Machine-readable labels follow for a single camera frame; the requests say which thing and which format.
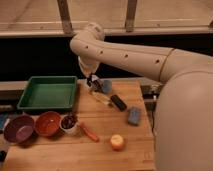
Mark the right wooden post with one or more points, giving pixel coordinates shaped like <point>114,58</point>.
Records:
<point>130,15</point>

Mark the wooden cutting board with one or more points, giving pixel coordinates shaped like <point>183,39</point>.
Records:
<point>70,153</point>

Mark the yellow apple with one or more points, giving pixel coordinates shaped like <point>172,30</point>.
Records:
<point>117,142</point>

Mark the orange carrot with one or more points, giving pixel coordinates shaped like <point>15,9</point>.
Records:
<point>89,133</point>

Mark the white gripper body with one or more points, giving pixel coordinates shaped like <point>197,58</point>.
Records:
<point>88,64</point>

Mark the wooden post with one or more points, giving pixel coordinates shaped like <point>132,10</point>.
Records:
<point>130,15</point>
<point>65,16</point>

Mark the yellow banana peel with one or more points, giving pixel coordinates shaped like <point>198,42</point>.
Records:
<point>101,98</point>

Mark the metal rail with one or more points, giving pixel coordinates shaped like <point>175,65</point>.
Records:
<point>10,91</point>

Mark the white cup with dark contents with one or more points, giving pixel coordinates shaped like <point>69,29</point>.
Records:
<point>69,124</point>

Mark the left wooden post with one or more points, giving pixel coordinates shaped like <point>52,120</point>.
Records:
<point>65,16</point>

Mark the orange bowl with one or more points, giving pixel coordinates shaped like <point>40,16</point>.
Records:
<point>48,123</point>

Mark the blue object at left edge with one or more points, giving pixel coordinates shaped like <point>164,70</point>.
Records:
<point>3,119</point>

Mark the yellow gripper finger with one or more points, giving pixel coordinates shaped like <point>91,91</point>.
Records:
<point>87,73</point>

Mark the purple bowl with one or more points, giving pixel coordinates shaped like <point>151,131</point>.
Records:
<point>19,129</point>

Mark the blue sponge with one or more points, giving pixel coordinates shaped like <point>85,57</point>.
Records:
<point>134,116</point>

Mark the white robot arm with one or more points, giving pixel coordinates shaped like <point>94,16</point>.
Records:
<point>184,113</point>

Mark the green plastic tray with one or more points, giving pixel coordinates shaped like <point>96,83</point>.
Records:
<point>48,93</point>

